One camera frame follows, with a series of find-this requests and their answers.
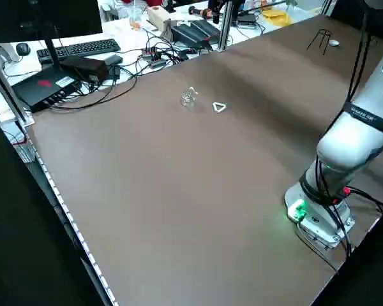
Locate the grey usb hub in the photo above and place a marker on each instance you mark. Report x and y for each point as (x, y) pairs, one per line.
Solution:
(153, 57)

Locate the small black adapter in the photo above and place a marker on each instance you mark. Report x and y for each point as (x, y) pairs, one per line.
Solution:
(115, 72)

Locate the black power brick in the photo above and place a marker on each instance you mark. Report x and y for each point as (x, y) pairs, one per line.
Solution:
(86, 68)

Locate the small black box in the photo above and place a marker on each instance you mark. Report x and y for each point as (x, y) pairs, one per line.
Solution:
(113, 59)

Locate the yellow bag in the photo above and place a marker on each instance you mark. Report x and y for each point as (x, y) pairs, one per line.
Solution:
(276, 16)

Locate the black computer with red logo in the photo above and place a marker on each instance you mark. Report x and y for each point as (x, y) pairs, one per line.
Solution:
(44, 84)

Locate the black computer mouse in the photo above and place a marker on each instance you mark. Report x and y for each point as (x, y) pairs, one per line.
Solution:
(22, 48)

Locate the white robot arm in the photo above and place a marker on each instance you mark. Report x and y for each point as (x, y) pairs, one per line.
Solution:
(348, 150)

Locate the black monitor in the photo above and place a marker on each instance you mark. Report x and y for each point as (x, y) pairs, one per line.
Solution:
(51, 16)

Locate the white clay triangle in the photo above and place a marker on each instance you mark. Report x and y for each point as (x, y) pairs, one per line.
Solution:
(215, 108)

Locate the wooden box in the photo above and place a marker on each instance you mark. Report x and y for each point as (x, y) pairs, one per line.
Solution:
(159, 16)

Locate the black keyboard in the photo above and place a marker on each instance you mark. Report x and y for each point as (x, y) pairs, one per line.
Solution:
(83, 48)

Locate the aluminium frame post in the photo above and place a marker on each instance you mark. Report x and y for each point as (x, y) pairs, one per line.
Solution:
(6, 89)
(225, 25)

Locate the white crucible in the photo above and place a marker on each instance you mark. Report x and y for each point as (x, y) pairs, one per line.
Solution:
(334, 42)

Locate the black ridged power supply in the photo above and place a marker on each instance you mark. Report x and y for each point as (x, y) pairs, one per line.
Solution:
(207, 29)
(186, 35)

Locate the orange black power tool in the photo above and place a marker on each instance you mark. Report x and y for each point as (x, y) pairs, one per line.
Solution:
(201, 12)

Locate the clear plastic cup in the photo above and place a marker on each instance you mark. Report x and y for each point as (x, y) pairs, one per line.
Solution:
(134, 19)

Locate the flat black device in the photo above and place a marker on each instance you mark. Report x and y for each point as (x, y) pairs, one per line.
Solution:
(246, 18)

